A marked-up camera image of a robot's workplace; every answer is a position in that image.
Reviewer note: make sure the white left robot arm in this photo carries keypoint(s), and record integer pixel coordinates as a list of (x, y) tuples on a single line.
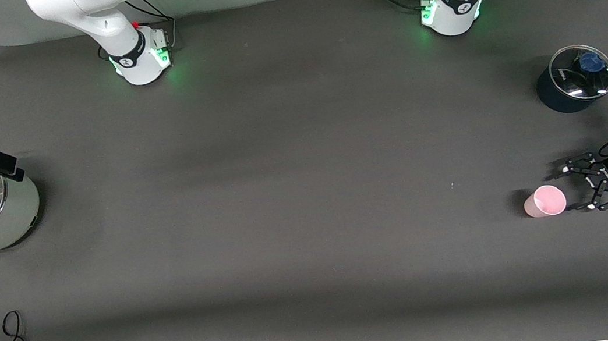
[(458, 3)]

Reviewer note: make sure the pink plastic cup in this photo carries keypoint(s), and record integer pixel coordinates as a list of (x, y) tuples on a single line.
[(546, 201)]

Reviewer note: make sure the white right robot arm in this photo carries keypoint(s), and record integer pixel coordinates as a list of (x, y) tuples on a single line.
[(114, 25)]

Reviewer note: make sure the dark blue saucepan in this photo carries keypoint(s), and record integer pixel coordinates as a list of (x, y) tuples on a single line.
[(556, 99)]

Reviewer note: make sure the dark grey table cloth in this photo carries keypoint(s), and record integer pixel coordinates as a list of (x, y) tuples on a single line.
[(314, 251)]

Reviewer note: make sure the glass lid with blue knob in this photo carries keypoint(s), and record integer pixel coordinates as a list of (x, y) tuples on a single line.
[(570, 76)]

